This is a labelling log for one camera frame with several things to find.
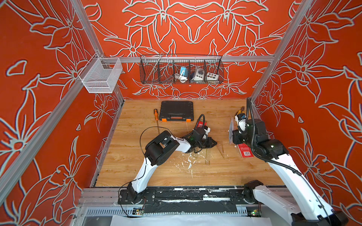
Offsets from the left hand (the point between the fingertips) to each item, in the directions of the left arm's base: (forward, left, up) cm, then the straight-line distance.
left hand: (218, 143), depth 90 cm
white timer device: (+34, +15, +30) cm, 47 cm away
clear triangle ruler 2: (0, -2, -3) cm, 4 cm away
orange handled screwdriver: (+19, +44, -1) cm, 48 cm away
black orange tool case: (+27, +30, -1) cm, 41 cm away
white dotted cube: (+36, +6, +26) cm, 45 cm away
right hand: (-2, -3, +19) cm, 19 cm away
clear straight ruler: (-10, +7, -4) cm, 13 cm away
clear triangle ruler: (-8, +16, +3) cm, 18 cm away
